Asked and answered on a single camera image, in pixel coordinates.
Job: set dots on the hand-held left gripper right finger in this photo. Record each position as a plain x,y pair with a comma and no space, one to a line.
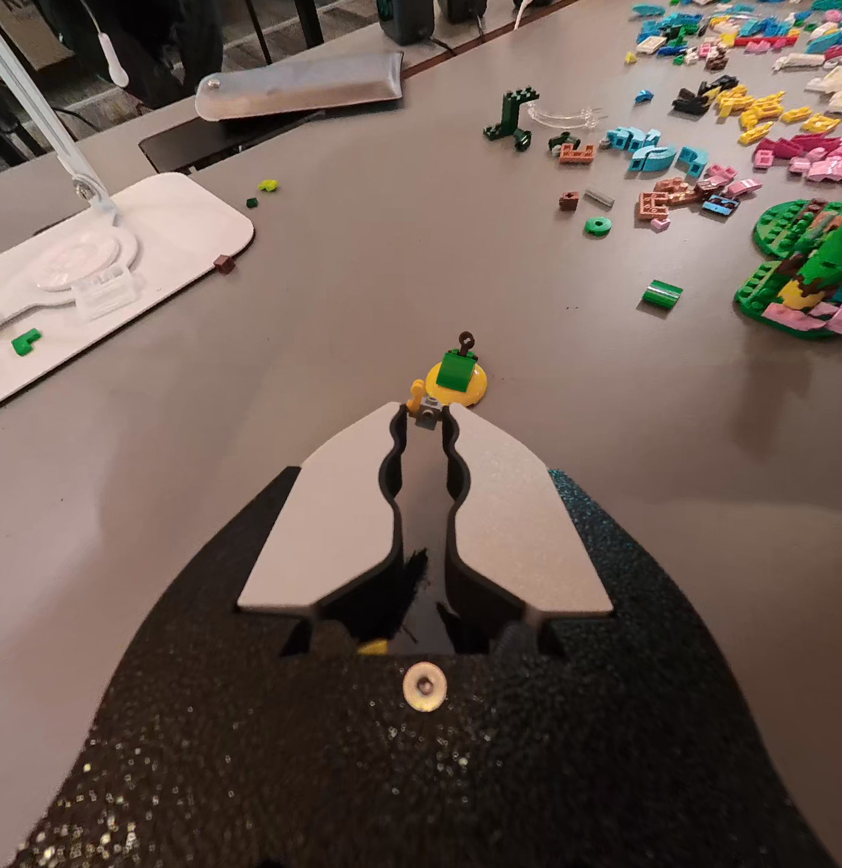
523,529

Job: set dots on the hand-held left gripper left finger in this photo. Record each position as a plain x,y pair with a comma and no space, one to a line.
326,529

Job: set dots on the small grey stud brick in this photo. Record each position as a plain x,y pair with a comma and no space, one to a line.
428,413

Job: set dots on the yellow dome green brick assembly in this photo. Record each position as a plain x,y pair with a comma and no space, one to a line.
455,383

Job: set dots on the green curved brick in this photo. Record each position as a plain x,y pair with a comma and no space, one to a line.
663,296

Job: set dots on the dark brown cube brick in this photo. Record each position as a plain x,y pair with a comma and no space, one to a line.
223,264

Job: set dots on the green round brick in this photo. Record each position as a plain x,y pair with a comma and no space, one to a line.
597,226

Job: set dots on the clear plastic piece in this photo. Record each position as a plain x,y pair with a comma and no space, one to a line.
105,291

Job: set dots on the small dark brown brick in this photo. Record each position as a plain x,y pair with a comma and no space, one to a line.
569,201

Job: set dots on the white lamp base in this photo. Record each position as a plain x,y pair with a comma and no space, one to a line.
177,224

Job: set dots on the grey bar brick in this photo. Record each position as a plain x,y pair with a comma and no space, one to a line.
599,196

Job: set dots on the brown U-shaped plate brick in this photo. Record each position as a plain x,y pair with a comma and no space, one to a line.
648,207

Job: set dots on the green L-shaped brick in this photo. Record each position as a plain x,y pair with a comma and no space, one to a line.
24,342

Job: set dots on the green plate cactus build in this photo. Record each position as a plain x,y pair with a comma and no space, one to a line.
794,271

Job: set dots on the brown stepped plate brick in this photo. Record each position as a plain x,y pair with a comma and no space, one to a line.
679,188

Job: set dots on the brown angular plate brick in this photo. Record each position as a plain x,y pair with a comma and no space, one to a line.
577,154

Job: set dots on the small dark green brick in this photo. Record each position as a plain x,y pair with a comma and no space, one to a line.
562,140

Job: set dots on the cluster of cyan bricks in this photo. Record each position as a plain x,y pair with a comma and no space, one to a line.
651,159

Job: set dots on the black flat panel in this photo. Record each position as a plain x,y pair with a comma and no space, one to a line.
190,146

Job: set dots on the dark green brick build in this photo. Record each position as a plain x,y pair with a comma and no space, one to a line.
509,115

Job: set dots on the clear curved piece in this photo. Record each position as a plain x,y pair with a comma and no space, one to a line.
563,115

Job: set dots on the silver pouch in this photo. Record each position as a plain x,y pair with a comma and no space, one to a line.
306,85

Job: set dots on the pile of assorted toy bricks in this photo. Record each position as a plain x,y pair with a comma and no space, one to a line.
767,108

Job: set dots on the black office chair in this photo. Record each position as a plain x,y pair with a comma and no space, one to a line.
156,41

